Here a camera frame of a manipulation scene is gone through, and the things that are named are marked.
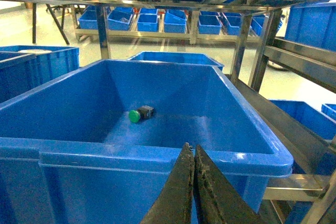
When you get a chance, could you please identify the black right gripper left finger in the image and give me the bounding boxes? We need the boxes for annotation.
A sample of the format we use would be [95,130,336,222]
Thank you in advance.
[141,143,195,223]

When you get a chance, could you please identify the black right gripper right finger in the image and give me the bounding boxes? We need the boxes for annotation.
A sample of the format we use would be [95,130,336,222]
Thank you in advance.
[194,145,264,223]

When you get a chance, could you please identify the green mushroom push button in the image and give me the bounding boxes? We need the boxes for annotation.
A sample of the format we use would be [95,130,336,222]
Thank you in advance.
[128,105,154,123]

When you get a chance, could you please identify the large blue bin right shelf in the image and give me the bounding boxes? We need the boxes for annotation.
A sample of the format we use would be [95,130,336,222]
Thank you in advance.
[1,60,293,223]

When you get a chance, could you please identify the large blue bin shelf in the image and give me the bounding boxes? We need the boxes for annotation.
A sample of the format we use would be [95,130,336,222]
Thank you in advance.
[1,51,39,103]
[1,60,293,223]

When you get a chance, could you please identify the large blue bin left shelf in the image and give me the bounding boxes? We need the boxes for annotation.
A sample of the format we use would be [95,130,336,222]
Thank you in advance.
[1,51,39,103]

